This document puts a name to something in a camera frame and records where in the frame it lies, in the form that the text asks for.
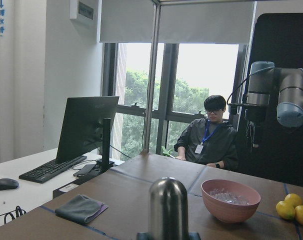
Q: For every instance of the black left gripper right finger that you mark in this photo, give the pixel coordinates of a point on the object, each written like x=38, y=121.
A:
x=194, y=236

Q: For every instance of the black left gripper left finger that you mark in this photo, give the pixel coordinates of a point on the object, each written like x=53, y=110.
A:
x=142, y=236

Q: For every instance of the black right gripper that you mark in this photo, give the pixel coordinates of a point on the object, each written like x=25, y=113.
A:
x=253, y=112

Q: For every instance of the steel muddler black tip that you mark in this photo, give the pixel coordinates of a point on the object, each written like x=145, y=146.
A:
x=168, y=210

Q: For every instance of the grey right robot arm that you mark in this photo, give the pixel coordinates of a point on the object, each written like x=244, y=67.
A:
x=262, y=78

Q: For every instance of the pile of ice cubes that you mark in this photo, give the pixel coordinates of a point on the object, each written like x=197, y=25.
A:
x=228, y=197

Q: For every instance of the pink bowl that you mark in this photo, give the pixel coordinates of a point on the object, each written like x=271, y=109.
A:
x=225, y=212

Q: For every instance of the seated person black jacket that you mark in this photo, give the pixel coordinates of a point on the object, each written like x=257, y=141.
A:
x=210, y=141

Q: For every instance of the grey folded cloth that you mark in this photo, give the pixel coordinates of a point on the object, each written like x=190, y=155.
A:
x=81, y=209

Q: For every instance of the whole lemon upper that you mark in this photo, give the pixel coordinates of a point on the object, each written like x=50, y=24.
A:
x=293, y=199

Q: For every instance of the black box with label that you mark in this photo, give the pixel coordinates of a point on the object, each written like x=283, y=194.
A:
x=74, y=184

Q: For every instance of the whole lemon lower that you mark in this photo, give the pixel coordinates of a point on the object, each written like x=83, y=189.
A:
x=285, y=210

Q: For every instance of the black keyboard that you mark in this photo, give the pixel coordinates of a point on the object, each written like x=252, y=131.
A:
x=49, y=170

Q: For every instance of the black computer monitor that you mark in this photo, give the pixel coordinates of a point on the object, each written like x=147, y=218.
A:
x=86, y=126

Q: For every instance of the black computer mouse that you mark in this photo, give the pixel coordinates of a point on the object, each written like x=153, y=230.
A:
x=8, y=184

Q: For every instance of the white roller blind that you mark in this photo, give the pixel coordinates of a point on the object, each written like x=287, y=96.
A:
x=131, y=21

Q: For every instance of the aluminium frame post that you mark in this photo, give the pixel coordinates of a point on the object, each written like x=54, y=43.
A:
x=151, y=75

